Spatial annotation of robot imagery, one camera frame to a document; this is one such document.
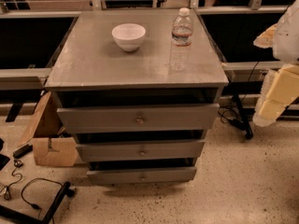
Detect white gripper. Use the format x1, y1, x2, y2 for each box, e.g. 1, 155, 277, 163
252, 63, 299, 128

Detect grey bottom drawer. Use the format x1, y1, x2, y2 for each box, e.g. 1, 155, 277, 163
87, 166, 196, 185

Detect grey drawer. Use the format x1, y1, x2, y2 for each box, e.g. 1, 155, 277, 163
57, 104, 219, 133
87, 166, 196, 185
77, 140, 204, 162

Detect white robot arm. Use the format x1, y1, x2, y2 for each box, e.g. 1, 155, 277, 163
253, 0, 299, 127

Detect grey top drawer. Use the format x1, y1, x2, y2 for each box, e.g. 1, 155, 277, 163
57, 104, 219, 133

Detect grey wooden drawer cabinet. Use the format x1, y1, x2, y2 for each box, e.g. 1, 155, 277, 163
44, 8, 230, 173

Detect grey middle drawer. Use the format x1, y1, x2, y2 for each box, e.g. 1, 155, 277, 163
77, 140, 204, 162

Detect black table leg right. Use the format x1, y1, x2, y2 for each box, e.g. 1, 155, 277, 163
232, 93, 253, 140

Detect clear plastic water bottle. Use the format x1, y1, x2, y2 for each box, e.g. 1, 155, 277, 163
169, 7, 193, 71

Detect white ceramic bowl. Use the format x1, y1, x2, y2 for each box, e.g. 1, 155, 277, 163
111, 23, 146, 51

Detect brown cardboard box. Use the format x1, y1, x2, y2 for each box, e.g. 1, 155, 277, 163
18, 91, 78, 167

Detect black rectangular device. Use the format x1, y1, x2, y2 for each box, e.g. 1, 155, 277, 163
13, 144, 33, 159

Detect grey metal rail right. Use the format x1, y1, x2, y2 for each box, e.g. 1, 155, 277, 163
221, 61, 282, 82

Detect grey metal rail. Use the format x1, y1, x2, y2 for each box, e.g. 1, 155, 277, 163
0, 68, 51, 91
221, 61, 282, 82

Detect black cables near leg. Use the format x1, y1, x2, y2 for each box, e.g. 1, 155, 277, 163
217, 105, 247, 131

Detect grey metal rail left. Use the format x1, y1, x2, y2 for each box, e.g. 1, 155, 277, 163
0, 68, 51, 91

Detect black cable on floor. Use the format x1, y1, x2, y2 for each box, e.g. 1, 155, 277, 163
0, 159, 24, 202

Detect black floor stand frame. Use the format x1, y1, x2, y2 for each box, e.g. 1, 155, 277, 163
0, 182, 75, 224

